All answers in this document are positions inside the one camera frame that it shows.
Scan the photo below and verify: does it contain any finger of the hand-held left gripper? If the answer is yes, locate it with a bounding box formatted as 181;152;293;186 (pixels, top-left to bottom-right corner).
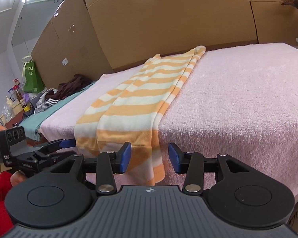
43;151;76;163
33;139;76;155

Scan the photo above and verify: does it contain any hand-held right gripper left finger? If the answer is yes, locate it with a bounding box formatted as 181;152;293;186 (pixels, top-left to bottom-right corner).
48;142;133;196

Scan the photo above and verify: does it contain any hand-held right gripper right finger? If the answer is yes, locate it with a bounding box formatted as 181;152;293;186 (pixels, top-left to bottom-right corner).
168;142;254;196

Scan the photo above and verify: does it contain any orange striped garment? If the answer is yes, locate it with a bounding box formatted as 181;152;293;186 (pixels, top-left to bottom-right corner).
74;45;206;185

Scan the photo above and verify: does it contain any person's left forearm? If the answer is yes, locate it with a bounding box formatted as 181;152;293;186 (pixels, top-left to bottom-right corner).
0;172;15;238

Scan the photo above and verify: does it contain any person's left hand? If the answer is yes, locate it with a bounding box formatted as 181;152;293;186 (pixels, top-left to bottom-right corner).
11;171;28;187

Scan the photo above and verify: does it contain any teal blanket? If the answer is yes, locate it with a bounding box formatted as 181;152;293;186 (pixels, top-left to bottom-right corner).
18;81;97;142

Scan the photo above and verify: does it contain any navy striped garment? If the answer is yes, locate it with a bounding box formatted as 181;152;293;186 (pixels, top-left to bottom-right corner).
34;88;60;114

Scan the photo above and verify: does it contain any cluster of bottles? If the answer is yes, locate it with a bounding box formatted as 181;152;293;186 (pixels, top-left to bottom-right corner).
1;78;34;119

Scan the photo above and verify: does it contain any dark brown garment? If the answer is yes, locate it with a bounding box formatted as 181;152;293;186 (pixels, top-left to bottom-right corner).
45;74;93;101

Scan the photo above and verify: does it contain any green paper bag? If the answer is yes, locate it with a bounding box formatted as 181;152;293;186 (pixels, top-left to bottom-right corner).
22;56;45;93

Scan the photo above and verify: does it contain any pink towel blanket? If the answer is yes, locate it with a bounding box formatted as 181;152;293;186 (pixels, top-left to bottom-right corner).
40;42;298;200

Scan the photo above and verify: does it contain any cardboard box with small label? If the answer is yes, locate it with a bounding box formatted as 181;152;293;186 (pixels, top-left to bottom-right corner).
31;0;113;90

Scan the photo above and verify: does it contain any large cardboard box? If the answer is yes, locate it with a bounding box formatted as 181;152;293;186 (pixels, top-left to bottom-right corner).
82;0;259;71

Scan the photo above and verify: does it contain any plain low cardboard box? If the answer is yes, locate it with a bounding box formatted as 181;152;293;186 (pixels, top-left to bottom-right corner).
250;0;298;44

